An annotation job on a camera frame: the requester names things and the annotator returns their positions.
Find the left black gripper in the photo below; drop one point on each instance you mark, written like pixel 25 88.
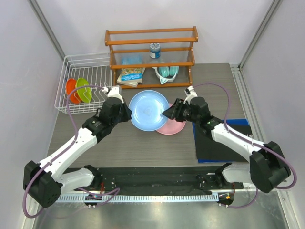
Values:
pixel 127 113

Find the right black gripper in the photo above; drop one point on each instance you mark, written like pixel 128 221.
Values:
pixel 175 111

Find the pink plate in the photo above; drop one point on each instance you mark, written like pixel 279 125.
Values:
pixel 171 127

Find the light blue plate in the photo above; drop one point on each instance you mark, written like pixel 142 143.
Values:
pixel 147 107

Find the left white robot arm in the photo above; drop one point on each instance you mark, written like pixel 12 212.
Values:
pixel 47 180

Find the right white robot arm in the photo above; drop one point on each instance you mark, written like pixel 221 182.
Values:
pixel 265 169

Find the lower paperback book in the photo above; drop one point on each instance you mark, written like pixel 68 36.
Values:
pixel 131 84

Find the colourful paperback book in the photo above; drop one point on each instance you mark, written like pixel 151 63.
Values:
pixel 132 75

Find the green plate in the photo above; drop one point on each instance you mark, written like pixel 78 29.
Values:
pixel 85 93

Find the black cloth mat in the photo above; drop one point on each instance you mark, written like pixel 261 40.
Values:
pixel 209 151

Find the orange plate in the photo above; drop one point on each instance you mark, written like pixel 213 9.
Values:
pixel 70 86

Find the clear bottle blue cap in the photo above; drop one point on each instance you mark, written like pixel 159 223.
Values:
pixel 155 53

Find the orange wooden shelf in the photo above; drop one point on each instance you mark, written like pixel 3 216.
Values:
pixel 166 55

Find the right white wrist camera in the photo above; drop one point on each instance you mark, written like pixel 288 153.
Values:
pixel 190 94

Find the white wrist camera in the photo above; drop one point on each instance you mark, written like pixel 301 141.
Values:
pixel 190 94
pixel 114 91

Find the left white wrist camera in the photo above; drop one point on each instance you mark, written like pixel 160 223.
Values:
pixel 114 91

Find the white wire dish rack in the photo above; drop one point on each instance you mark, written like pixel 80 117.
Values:
pixel 95 68

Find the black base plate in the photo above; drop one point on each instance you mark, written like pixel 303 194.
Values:
pixel 201 178

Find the white slotted cable duct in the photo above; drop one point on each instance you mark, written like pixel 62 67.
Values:
pixel 85 198

